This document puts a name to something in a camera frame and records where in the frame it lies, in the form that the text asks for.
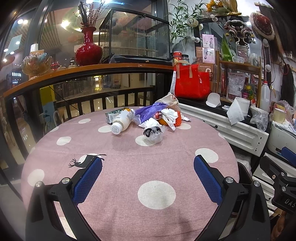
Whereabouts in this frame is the green white carton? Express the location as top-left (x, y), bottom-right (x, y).
top-left (105, 108), bottom-right (125, 124)

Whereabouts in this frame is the white plastic bottle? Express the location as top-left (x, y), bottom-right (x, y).
top-left (111, 108), bottom-right (134, 135)

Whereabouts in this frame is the clear crushed plastic cup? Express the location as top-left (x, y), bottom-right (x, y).
top-left (143, 126), bottom-right (164, 144)

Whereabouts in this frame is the purple plastic bag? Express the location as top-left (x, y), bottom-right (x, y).
top-left (133, 102), bottom-right (168, 125)

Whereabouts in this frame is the white appliance with blue stripe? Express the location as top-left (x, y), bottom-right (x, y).
top-left (267, 121), bottom-right (296, 156)

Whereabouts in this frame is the clear crumpled plastic bag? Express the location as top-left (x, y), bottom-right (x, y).
top-left (249, 105), bottom-right (269, 132)

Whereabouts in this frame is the white drawer cabinet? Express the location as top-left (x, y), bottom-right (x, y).
top-left (179, 103), bottom-right (269, 157)

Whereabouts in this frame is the white plastic jug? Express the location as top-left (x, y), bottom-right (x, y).
top-left (259, 81), bottom-right (270, 113)

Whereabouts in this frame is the pink polka dot tablecloth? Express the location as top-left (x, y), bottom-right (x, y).
top-left (21, 111), bottom-right (239, 240)

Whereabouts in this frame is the small crumpled white paper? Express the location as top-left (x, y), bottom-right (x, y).
top-left (181, 114), bottom-right (192, 122)

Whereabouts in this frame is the wooden shelf rack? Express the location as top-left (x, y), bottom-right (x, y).
top-left (211, 51), bottom-right (262, 107)

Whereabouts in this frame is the wooden topped black railing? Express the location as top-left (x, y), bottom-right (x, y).
top-left (4, 63), bottom-right (173, 158)

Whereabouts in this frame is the beige translucent plastic bag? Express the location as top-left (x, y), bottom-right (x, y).
top-left (156, 93), bottom-right (181, 112)

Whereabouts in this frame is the red tote bag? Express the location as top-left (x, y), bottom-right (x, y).
top-left (174, 64), bottom-right (211, 99)

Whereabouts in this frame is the gold lotus ornament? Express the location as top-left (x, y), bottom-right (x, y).
top-left (21, 51), bottom-right (53, 80)

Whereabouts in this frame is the red ceramic vase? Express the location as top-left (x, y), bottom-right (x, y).
top-left (75, 27), bottom-right (102, 66)

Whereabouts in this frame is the red lidded jar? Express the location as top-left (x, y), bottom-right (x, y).
top-left (173, 51), bottom-right (183, 66)

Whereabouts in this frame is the glass display case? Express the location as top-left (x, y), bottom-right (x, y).
top-left (98, 8), bottom-right (171, 62)

